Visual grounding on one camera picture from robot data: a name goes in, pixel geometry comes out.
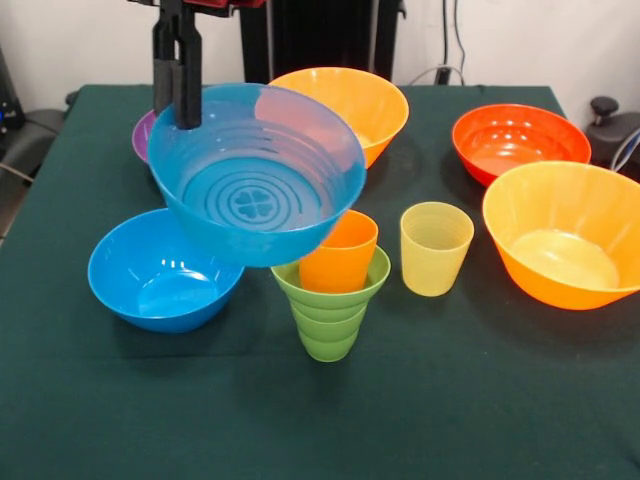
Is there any green plastic bowl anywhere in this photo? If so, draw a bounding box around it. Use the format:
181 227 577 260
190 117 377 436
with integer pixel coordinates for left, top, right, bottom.
270 244 392 316

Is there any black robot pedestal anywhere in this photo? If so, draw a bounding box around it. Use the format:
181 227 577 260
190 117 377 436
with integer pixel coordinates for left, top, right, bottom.
238 0 407 86

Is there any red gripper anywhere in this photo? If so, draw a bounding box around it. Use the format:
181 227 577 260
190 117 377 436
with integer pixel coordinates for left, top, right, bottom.
127 0 266 130

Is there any purple plastic bowl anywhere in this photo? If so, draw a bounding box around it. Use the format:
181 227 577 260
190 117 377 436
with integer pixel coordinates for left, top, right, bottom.
131 108 160 169

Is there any white blue cable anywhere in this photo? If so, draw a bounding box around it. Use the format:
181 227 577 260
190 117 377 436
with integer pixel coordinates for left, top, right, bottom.
610 127 640 172

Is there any red plastic bowl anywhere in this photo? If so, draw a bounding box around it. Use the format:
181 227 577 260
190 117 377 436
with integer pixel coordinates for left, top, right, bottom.
451 103 593 189

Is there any large orange plastic bowl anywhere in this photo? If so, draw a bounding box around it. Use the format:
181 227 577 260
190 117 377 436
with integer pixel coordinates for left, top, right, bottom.
268 67 410 170
482 160 640 311

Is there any yellow plastic cup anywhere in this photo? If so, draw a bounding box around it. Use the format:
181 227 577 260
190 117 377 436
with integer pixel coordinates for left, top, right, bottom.
399 201 475 298

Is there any black wall cable with plug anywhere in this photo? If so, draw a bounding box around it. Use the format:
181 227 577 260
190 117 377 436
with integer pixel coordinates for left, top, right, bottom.
435 0 452 85

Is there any thin black wall cable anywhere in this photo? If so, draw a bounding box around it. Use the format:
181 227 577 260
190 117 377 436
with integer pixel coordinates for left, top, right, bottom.
452 0 468 69

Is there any shallow translucent blue bowl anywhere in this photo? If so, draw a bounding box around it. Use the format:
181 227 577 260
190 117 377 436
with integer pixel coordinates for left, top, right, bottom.
146 82 368 269

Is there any dark green tablecloth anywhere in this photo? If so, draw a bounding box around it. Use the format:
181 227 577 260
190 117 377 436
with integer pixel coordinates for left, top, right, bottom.
0 83 640 480

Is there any black chair with knob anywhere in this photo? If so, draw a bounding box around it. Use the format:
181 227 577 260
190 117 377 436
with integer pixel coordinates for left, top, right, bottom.
585 96 640 182

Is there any orange plastic cup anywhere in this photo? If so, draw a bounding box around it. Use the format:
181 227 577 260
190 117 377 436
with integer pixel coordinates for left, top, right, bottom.
298 208 380 295

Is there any round blue plastic bowl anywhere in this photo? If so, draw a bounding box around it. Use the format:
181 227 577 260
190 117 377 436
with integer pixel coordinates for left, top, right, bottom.
87 208 246 335

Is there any black computer case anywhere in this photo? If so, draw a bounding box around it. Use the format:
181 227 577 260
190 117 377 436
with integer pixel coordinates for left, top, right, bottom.
0 47 26 156

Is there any black office chair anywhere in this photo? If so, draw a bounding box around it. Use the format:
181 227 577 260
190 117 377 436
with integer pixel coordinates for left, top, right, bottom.
0 89 81 241

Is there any green plastic cup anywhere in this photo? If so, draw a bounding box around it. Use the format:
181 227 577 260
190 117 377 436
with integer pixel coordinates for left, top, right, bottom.
294 299 369 363

